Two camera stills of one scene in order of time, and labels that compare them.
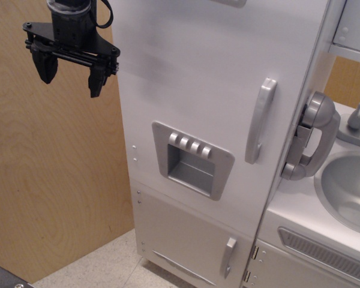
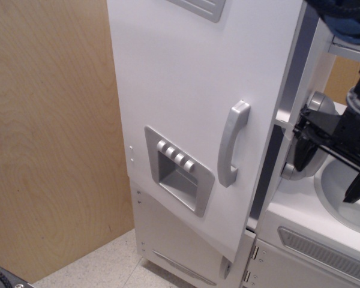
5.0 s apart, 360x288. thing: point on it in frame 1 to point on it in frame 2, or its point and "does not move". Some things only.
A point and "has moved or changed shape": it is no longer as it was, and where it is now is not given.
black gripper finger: x=45 y=62 to x=305 y=151
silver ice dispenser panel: x=197 y=165 to x=185 y=178
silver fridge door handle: x=258 y=120 to x=239 y=116
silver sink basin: x=343 y=185 does not move
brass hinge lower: x=247 y=276 does not move
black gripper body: x=75 y=37 to x=347 y=136
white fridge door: x=211 y=92 has moved or changed shape
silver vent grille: x=349 y=264 does not move
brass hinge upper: x=254 y=252 does not move
